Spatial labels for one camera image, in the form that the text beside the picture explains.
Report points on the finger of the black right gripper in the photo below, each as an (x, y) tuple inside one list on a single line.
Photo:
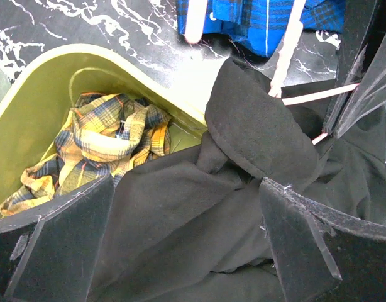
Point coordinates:
[(346, 108), (373, 83)]

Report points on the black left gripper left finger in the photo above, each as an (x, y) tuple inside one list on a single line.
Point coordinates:
[(49, 252)]

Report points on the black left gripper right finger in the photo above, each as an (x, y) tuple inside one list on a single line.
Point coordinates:
[(322, 254)]

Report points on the black shirt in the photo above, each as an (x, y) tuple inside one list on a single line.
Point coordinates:
[(189, 227)]

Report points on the pink wire hanger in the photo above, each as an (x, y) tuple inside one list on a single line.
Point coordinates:
[(191, 18)]

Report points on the blue plaid shirt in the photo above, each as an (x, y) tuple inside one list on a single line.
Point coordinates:
[(259, 25)]

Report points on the yellow plaid shirt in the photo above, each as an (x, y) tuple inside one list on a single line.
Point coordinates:
[(104, 135)]

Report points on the green plastic basket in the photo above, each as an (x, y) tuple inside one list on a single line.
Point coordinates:
[(36, 106)]

